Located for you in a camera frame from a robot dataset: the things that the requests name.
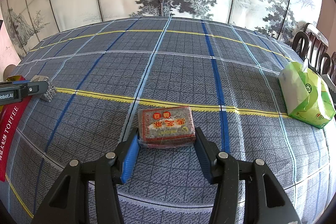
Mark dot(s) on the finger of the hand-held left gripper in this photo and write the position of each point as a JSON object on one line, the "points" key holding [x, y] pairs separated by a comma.
{"points": [[36, 88], [20, 78]]}

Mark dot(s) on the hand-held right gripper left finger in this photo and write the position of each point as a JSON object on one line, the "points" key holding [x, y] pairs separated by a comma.
{"points": [[130, 161]]}

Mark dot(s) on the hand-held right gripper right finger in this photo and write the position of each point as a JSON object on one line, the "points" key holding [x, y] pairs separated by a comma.
{"points": [[203, 158]]}

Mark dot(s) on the grey-brown block snack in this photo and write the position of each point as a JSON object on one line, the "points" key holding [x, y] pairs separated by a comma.
{"points": [[50, 95]]}

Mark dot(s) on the red and gold tin box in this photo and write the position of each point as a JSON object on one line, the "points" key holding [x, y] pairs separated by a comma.
{"points": [[10, 134]]}

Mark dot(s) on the brown cake packet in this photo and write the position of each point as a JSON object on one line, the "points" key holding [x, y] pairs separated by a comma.
{"points": [[166, 127]]}

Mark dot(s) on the round wooden disc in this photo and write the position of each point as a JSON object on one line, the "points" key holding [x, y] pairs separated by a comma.
{"points": [[10, 70]]}

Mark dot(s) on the green tissue pack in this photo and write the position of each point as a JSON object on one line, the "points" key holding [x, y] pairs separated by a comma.
{"points": [[302, 98]]}

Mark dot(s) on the grey zigzag-edged cloth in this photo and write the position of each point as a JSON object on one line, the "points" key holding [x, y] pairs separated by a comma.
{"points": [[330, 83]]}

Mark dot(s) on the dark wooden chair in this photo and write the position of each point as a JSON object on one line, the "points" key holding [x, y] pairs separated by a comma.
{"points": [[300, 39], [326, 62]]}

